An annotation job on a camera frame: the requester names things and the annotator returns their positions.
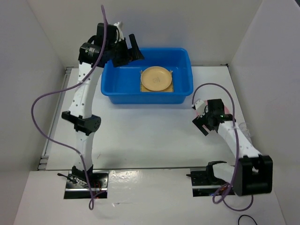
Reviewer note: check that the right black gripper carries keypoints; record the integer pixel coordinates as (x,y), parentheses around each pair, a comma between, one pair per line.
(198,122)

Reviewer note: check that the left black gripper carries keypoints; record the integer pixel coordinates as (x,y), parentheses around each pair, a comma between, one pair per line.
(126,58)

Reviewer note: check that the pink plastic plate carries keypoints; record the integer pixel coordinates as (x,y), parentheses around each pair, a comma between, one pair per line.
(225,110)

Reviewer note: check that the orange plastic plate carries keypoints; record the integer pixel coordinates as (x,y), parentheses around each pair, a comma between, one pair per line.
(156,78)

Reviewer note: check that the clear plastic cup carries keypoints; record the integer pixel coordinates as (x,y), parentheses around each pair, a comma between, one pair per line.
(245,129)

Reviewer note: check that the woven bamboo mat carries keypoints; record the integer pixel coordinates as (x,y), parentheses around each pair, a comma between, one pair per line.
(172,87)

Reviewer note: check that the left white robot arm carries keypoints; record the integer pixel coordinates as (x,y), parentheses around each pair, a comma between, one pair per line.
(109,44)

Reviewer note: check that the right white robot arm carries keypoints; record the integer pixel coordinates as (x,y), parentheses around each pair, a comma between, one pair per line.
(252,173)

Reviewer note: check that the blue plastic bin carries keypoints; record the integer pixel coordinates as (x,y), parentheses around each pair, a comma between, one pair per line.
(123,84)

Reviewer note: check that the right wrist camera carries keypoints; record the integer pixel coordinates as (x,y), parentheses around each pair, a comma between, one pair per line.
(199,106)

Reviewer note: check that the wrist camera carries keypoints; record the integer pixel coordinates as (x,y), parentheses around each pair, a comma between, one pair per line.
(199,106)
(119,36)

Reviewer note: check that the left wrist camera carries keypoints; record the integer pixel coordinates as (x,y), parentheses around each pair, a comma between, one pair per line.
(119,36)

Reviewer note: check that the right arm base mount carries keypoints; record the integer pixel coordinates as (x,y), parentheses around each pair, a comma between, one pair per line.
(202,185)

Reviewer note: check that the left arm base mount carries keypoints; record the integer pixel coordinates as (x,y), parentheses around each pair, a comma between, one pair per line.
(78,189)

